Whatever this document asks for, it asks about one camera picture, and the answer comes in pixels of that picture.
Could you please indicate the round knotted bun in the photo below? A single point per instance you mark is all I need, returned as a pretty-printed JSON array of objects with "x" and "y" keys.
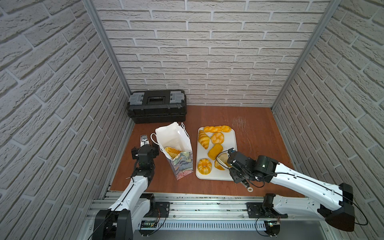
[{"x": 218, "y": 138}]

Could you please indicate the white rectangular tray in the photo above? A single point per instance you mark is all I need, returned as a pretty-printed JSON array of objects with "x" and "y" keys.
[{"x": 202, "y": 153}]

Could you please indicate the left small circuit board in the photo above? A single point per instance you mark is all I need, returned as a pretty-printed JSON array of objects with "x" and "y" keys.
[{"x": 148, "y": 227}]

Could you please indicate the ring shaped bundt bread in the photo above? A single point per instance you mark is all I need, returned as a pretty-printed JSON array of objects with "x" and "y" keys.
[{"x": 204, "y": 166}]

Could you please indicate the white paper bag colourful bottom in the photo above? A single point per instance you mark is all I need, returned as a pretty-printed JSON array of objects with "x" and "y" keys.
[{"x": 175, "y": 143}]

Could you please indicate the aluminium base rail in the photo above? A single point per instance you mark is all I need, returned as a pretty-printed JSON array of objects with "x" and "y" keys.
[{"x": 220, "y": 213}]

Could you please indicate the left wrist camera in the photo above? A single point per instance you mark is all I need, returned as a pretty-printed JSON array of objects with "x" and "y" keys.
[{"x": 144, "y": 138}]

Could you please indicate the long twisted bread top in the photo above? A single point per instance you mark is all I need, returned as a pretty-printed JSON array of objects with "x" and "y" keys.
[{"x": 217, "y": 129}]

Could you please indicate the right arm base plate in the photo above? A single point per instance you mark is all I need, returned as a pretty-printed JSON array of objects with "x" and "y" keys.
[{"x": 258, "y": 210}]

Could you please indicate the black plastic toolbox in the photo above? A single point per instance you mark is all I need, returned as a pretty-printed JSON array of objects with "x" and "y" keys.
[{"x": 159, "y": 106}]

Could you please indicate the small circuit board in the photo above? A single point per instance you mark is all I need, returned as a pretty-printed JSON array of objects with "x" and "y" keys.
[
  {"x": 148, "y": 227},
  {"x": 272, "y": 228}
]

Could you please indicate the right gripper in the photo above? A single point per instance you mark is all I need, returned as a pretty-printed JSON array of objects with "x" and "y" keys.
[{"x": 235, "y": 180}]

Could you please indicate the croissant bread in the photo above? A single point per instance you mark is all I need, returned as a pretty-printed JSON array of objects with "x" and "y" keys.
[{"x": 203, "y": 139}]

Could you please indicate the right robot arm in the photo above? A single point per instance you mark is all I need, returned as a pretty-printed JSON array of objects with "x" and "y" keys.
[{"x": 328, "y": 202}]

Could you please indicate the small rectangular golden loaf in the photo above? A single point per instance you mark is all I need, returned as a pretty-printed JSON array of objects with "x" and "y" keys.
[{"x": 215, "y": 151}]

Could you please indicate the large oval crusty loaf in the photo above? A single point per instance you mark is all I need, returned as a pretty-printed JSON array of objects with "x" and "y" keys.
[{"x": 221, "y": 162}]

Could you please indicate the right small circuit board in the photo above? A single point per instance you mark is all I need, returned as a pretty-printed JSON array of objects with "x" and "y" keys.
[{"x": 272, "y": 228}]

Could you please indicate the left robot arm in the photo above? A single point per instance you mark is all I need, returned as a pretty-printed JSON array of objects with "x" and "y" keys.
[{"x": 122, "y": 218}]

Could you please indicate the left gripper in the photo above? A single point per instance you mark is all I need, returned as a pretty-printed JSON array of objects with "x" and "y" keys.
[{"x": 144, "y": 149}]

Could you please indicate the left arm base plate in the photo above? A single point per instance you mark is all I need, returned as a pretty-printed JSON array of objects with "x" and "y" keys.
[{"x": 160, "y": 209}]

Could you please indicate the striped oval bread roll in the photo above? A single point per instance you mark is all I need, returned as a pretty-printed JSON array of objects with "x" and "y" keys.
[{"x": 172, "y": 152}]

